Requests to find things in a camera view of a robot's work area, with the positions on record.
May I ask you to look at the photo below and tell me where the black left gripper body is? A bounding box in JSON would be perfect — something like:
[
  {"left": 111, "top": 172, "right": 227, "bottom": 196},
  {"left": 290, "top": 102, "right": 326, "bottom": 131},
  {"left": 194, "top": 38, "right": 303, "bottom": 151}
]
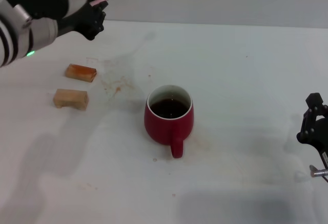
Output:
[{"left": 57, "top": 3, "right": 94, "bottom": 41}]

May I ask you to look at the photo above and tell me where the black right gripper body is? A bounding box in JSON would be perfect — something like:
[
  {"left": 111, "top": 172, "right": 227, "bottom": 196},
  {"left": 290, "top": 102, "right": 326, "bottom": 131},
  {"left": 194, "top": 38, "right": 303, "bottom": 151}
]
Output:
[{"left": 309, "top": 116, "right": 328, "bottom": 169}]

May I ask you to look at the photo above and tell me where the red ceramic mug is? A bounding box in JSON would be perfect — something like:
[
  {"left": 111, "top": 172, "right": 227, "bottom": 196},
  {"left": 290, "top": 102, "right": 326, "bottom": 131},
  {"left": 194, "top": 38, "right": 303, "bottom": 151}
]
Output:
[{"left": 143, "top": 85, "right": 195, "bottom": 159}]

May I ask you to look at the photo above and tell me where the orange stained wooden block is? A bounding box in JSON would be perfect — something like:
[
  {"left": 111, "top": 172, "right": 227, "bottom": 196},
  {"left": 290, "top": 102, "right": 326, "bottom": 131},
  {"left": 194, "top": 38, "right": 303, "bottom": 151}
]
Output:
[{"left": 65, "top": 64, "right": 97, "bottom": 83}]

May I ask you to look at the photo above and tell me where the plain wooden block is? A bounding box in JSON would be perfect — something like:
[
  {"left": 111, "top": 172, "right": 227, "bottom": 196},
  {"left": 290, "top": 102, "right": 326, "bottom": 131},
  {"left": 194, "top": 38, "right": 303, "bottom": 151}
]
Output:
[{"left": 53, "top": 88, "right": 89, "bottom": 111}]

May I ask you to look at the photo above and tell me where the dark coffee liquid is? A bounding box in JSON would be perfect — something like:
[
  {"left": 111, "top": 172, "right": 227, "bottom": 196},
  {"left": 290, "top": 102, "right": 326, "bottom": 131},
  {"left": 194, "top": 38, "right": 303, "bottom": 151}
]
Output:
[{"left": 149, "top": 98, "right": 190, "bottom": 119}]

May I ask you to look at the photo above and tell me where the silver right wrist cable plug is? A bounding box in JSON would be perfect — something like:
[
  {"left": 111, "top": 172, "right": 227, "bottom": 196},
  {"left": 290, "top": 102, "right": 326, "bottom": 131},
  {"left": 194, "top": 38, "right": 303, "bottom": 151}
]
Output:
[{"left": 309, "top": 165, "right": 328, "bottom": 182}]

